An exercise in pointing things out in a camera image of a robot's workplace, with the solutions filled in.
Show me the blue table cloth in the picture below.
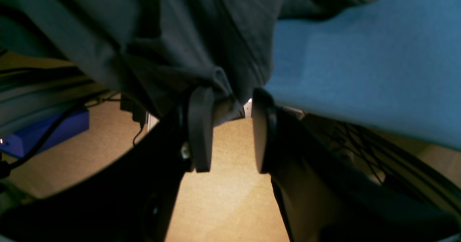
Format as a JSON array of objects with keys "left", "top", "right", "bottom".
[{"left": 265, "top": 0, "right": 461, "bottom": 150}]

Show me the grey T-shirt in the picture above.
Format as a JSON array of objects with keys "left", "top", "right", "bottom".
[{"left": 0, "top": 0, "right": 393, "bottom": 127}]

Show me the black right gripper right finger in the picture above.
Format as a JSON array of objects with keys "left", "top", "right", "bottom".
[{"left": 252, "top": 88, "right": 278, "bottom": 174}]

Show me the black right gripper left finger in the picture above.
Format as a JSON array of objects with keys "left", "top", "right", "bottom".
[{"left": 187, "top": 87, "right": 214, "bottom": 172}]

